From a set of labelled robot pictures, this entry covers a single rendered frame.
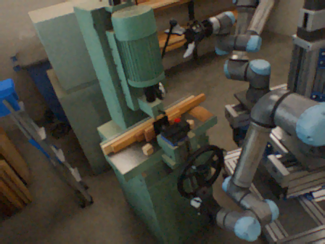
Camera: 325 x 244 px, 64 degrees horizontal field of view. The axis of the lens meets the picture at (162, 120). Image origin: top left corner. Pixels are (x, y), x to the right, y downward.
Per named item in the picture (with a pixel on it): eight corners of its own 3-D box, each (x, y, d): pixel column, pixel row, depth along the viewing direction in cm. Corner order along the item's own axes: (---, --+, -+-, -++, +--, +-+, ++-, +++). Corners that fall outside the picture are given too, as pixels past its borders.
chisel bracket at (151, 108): (154, 121, 131) (151, 107, 126) (140, 110, 141) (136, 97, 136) (165, 115, 134) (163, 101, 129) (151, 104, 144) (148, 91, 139)
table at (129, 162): (136, 195, 114) (132, 186, 110) (106, 160, 135) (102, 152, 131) (231, 131, 137) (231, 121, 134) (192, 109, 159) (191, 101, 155)
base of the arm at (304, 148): (317, 133, 129) (321, 117, 123) (341, 152, 117) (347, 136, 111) (289, 141, 127) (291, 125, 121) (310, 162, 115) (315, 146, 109)
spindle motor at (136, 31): (141, 92, 114) (122, 20, 95) (122, 80, 126) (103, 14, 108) (172, 77, 121) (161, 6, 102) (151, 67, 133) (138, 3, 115)
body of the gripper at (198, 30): (186, 22, 112) (206, 14, 117) (180, 35, 120) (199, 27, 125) (196, 35, 111) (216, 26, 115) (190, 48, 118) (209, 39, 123)
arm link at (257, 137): (251, 79, 85) (215, 192, 107) (278, 91, 77) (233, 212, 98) (273, 78, 91) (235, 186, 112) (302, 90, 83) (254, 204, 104)
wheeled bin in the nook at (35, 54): (54, 143, 296) (11, 66, 238) (45, 122, 335) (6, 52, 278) (105, 119, 317) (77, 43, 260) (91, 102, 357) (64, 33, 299)
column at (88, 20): (128, 136, 155) (88, 10, 112) (111, 120, 170) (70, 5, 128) (157, 118, 164) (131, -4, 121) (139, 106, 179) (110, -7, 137)
